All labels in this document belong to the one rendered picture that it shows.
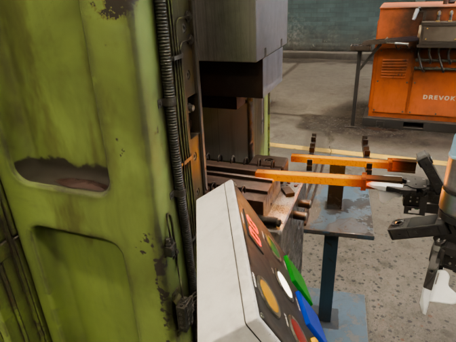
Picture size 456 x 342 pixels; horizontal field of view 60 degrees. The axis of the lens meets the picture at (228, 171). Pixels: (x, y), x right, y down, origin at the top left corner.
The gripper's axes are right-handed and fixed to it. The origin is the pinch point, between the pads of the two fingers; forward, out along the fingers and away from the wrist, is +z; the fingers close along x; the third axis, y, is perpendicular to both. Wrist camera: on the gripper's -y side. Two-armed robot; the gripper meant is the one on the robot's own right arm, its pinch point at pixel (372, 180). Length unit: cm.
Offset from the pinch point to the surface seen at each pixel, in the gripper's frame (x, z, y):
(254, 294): -69, 11, -19
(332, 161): 33.4, 14.2, 10.9
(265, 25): -9, 26, -42
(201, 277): -65, 20, -16
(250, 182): -4.3, 33.6, 2.6
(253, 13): -17, 27, -45
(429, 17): 356, -38, -5
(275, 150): 252, 94, 105
